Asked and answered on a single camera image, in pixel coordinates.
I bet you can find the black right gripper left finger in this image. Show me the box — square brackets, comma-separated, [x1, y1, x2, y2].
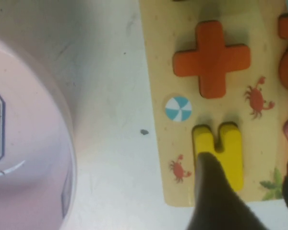
[187, 152, 264, 230]

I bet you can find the yellow equals sign piece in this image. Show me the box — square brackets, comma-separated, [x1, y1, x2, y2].
[192, 122, 245, 192]

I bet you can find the wooden number puzzle board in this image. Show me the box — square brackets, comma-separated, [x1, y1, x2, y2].
[138, 0, 288, 207]

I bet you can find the orange plus sign piece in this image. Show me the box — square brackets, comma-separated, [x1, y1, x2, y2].
[174, 20, 252, 99]

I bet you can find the pink plastic bowl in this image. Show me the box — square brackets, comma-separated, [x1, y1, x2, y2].
[0, 31, 79, 230]

